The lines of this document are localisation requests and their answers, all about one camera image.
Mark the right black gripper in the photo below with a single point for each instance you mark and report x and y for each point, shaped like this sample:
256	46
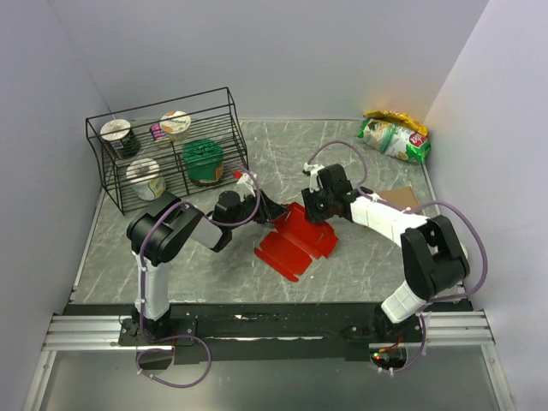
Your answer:
311	213

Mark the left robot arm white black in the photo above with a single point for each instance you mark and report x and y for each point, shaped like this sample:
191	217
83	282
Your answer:
158	233

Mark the small purple white cup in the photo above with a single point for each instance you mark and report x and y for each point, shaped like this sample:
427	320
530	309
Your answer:
156	132

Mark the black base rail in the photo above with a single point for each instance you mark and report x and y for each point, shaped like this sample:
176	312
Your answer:
253	331

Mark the white cup lower shelf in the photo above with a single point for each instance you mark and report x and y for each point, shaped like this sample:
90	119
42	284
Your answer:
145	178

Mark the green lidded jar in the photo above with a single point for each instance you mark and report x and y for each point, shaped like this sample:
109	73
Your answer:
203	161

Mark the yellow chips bag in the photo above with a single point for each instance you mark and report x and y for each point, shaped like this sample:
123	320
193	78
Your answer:
399	118

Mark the red paper box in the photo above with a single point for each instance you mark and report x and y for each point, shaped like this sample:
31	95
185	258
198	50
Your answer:
291	247

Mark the green chips bag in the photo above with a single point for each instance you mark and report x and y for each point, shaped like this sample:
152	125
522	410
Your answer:
394	140

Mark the aluminium frame rail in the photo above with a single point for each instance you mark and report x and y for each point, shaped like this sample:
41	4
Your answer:
328	288

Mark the brown cardboard box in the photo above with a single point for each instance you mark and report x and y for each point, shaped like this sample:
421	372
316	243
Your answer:
400	197

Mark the black wire rack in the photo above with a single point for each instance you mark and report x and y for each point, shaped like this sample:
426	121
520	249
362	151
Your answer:
213	116

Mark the foil lid dark cup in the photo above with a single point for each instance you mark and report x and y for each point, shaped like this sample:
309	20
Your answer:
119	137

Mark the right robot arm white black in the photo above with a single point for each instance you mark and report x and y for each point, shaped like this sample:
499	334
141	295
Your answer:
432	255

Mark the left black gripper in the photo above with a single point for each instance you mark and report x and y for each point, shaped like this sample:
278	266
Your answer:
267	209

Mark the white yogurt cup orange label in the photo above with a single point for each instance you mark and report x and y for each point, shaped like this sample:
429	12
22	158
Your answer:
175	124

